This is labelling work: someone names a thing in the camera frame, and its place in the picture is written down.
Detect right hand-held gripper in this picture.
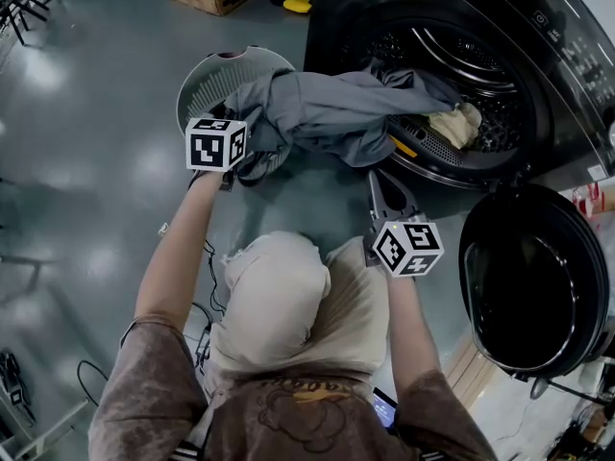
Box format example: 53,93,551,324
363,170,446,279

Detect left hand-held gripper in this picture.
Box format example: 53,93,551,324
184,117,249,194

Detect grey-green laundry basket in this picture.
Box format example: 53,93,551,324
175,44,298,187

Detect cream beige garment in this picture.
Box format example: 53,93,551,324
426,102,483,152

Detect grey garment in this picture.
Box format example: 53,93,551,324
223,57,466,187

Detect black washing machine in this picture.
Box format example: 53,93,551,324
302,0,615,192

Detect person's right forearm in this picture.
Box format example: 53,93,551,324
385,273,444,394

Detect person's left forearm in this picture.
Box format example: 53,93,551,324
133,169,228,327

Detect person's beige trousers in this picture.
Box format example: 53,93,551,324
208,230,391,379

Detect round black washer door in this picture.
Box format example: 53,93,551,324
457,182,612,384

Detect wooden board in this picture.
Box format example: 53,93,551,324
440,332,506,408

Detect black phone with lit screen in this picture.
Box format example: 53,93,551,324
371,385,400,430

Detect black metal-legged stool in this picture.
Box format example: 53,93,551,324
0,0,51,48

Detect black bar stool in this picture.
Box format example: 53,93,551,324
527,376,615,408

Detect black cables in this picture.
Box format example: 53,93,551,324
190,239,228,370

